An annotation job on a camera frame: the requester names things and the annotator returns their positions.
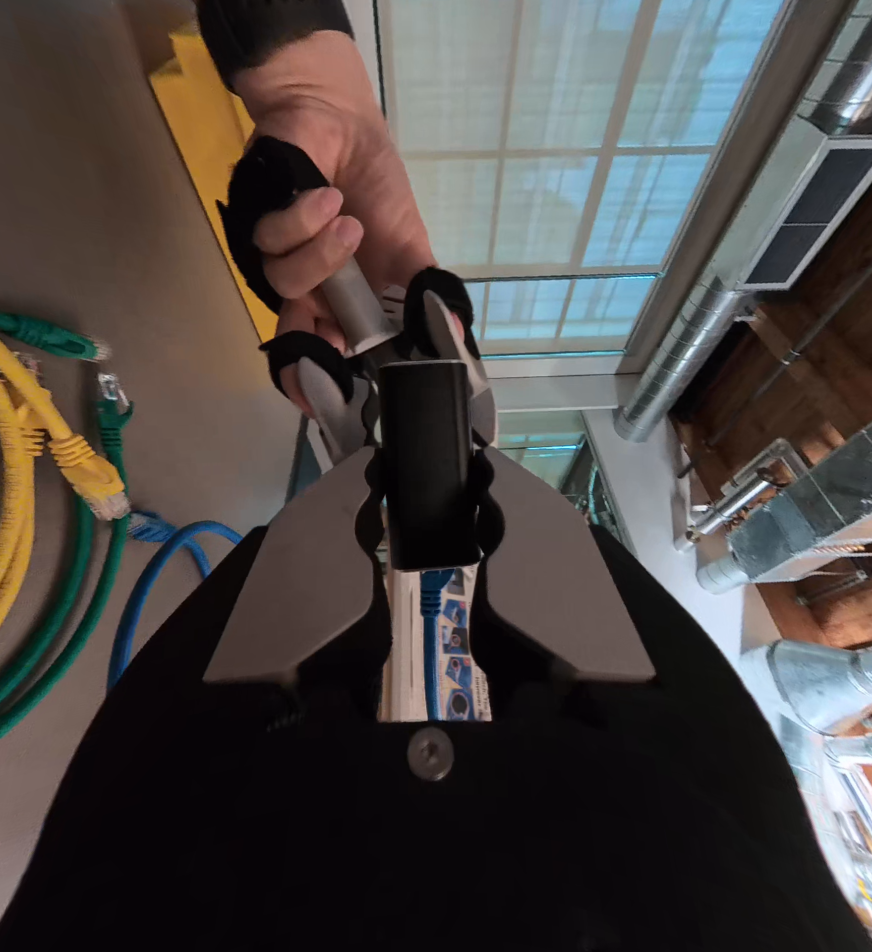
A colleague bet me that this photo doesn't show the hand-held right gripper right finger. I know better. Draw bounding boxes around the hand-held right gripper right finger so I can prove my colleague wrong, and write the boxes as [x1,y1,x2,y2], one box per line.
[469,446,656,681]

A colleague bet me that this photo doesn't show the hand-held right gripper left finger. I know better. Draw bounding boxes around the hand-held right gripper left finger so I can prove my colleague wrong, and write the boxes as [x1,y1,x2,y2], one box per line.
[204,445,396,685]

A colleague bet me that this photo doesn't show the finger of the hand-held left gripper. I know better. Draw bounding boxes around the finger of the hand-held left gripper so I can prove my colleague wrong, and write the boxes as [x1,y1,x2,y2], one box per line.
[296,357,379,471]
[421,290,499,449]

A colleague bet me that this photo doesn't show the black ethernet switch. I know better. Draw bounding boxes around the black ethernet switch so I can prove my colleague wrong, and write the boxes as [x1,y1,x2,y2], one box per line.
[378,359,481,572]

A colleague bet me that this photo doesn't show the blue ethernet cable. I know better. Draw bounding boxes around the blue ethernet cable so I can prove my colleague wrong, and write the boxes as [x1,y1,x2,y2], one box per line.
[107,512,458,721]

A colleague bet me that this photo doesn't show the yellow plastic bin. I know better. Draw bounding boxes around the yellow plastic bin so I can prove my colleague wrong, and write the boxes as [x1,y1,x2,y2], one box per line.
[149,30,282,343]

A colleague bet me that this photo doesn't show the yellow ethernet cable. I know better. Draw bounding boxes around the yellow ethernet cable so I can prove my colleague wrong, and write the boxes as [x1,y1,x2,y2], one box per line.
[0,305,132,674]

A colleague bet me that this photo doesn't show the person's left hand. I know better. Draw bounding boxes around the person's left hand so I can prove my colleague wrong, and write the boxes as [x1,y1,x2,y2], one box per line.
[231,31,440,417]

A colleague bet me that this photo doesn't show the printed instruction sheet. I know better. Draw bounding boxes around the printed instruction sheet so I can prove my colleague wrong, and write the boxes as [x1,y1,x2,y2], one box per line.
[380,565,493,722]

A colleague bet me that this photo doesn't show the large grid window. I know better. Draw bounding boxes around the large grid window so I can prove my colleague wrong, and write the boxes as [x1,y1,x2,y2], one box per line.
[372,0,786,358]

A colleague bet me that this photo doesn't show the silver air duct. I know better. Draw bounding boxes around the silver air duct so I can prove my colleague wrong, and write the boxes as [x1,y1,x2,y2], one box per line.
[614,0,872,443]

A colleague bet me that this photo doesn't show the green ethernet cable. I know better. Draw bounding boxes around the green ethernet cable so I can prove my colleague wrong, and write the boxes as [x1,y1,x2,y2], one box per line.
[0,294,134,769]

